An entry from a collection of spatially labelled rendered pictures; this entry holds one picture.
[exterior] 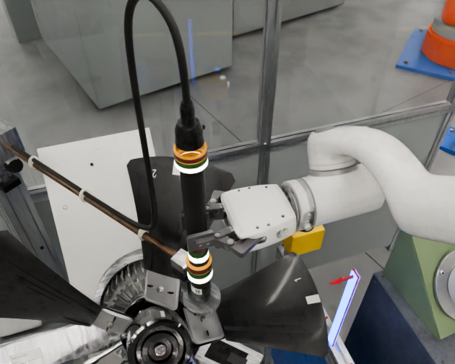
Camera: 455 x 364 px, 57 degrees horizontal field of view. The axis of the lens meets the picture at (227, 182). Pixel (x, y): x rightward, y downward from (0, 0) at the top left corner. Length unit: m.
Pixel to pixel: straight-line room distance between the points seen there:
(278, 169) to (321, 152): 1.02
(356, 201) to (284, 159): 0.98
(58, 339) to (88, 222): 0.26
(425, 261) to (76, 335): 0.85
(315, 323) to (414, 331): 0.38
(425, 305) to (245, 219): 0.71
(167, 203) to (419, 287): 0.71
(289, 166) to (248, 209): 1.06
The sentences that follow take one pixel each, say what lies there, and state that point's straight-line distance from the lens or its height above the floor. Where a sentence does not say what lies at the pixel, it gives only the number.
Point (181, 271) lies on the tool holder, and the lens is 0.76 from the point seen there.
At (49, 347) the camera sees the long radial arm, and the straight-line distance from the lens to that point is 1.01.
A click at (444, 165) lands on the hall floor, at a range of 3.36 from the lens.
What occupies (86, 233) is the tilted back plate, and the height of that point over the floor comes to 1.20.
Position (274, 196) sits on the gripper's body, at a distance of 0.67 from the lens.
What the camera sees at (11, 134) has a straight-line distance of 1.09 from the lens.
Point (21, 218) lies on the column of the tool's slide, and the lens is 1.38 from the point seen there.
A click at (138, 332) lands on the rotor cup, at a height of 1.26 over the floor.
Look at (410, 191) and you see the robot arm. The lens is 0.60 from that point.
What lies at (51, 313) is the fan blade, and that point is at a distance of 0.89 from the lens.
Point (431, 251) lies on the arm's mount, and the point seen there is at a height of 1.10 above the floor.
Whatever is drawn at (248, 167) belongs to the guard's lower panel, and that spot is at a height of 0.90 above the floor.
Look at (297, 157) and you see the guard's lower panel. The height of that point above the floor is 0.90.
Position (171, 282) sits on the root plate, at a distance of 0.84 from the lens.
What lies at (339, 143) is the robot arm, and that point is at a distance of 0.65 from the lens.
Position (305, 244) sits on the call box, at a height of 1.03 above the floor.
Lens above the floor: 1.97
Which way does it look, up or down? 44 degrees down
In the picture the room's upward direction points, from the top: straight up
